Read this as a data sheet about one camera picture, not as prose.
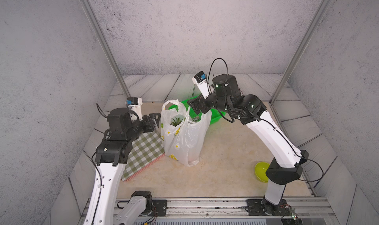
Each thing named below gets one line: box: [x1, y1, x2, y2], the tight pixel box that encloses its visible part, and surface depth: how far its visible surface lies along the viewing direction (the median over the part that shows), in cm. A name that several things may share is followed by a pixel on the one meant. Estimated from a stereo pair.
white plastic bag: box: [160, 99, 213, 167], surface depth 79 cm
